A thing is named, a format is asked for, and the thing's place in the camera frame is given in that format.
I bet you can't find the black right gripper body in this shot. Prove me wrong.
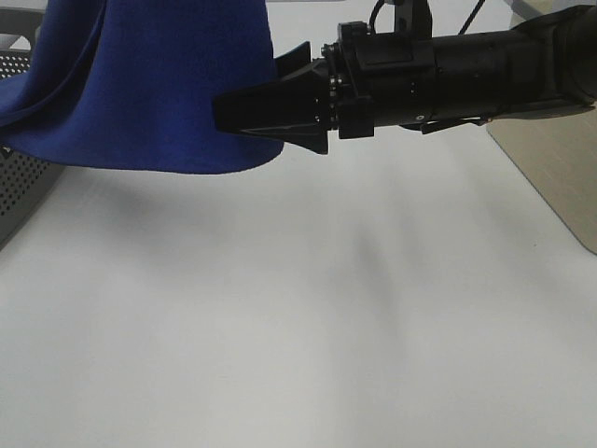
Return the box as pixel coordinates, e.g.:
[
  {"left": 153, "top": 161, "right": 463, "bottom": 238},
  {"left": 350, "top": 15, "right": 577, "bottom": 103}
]
[{"left": 326, "top": 21, "right": 437, "bottom": 139}]

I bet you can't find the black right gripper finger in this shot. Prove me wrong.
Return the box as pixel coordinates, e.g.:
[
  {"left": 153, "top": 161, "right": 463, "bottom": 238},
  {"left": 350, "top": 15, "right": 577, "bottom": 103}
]
[
  {"left": 213, "top": 62, "right": 332, "bottom": 155},
  {"left": 275, "top": 41, "right": 318, "bottom": 77}
]

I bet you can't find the blue microfibre towel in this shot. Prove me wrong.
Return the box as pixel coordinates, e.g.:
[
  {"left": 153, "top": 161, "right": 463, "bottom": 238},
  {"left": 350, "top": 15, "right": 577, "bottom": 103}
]
[{"left": 1, "top": 1, "right": 283, "bottom": 175}]

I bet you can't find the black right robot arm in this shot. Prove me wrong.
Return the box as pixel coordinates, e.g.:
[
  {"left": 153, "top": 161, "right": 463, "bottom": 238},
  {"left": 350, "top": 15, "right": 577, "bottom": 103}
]
[{"left": 213, "top": 1, "right": 596, "bottom": 155}]

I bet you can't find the beige storage box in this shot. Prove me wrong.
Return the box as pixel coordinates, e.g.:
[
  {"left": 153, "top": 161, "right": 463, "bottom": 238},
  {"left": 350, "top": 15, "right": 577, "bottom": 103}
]
[{"left": 488, "top": 1, "right": 596, "bottom": 252}]

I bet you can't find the grey perforated plastic basket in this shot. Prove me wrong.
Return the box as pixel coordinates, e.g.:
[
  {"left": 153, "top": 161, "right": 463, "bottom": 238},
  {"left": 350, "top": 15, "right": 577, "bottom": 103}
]
[{"left": 1, "top": 7, "right": 64, "bottom": 246}]

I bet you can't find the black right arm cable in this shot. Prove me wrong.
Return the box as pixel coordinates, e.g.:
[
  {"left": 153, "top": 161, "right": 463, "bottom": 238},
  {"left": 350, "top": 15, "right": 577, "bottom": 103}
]
[{"left": 368, "top": 0, "right": 388, "bottom": 35}]

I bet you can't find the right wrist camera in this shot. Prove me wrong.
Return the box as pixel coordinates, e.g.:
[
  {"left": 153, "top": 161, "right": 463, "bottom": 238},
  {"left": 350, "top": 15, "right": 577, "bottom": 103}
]
[{"left": 386, "top": 0, "right": 433, "bottom": 40}]

